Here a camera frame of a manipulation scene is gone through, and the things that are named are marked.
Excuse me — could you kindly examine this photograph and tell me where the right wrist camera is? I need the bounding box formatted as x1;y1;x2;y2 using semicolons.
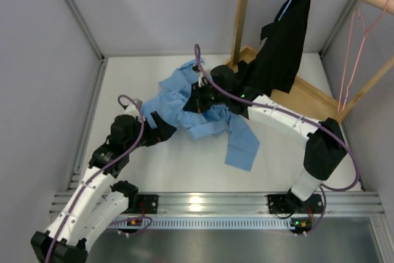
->
192;64;211;87

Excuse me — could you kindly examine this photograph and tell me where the aluminium mounting rail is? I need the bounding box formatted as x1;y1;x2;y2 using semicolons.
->
50;191;385;214

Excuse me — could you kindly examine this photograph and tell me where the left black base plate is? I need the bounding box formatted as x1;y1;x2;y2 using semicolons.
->
131;194;159;215

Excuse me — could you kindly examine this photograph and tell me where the black shirt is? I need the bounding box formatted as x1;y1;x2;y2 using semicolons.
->
236;0;311;100

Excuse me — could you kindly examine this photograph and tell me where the grey slotted cable duct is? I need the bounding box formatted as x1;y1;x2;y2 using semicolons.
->
108;217;311;230

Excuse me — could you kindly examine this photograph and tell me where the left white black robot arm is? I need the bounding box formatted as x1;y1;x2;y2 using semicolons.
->
31;112;177;262

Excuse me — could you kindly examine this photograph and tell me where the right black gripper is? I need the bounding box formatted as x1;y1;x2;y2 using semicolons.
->
183;81;228;115

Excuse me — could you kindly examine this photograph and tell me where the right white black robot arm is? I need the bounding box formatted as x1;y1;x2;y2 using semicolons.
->
184;65;349;212

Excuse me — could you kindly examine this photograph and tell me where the light blue shirt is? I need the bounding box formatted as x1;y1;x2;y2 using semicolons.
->
142;59;260;171

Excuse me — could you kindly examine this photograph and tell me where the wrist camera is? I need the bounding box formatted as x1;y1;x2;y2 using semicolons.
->
124;99;143;121
192;64;211;87

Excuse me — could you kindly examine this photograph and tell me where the wooden clothes rack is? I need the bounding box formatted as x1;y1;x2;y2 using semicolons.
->
225;0;393;122

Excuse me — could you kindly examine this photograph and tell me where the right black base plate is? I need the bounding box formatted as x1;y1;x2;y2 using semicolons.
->
267;193;295;214

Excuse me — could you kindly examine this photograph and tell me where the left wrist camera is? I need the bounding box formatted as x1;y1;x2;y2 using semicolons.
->
124;99;143;121

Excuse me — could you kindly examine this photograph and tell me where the pink wire hanger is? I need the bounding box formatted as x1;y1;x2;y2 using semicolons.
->
337;0;391;113

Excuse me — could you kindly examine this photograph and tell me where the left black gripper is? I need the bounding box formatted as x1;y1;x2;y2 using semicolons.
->
125;111;176;152

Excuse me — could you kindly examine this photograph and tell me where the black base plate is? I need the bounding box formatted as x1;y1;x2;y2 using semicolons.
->
131;194;159;215
267;193;295;214

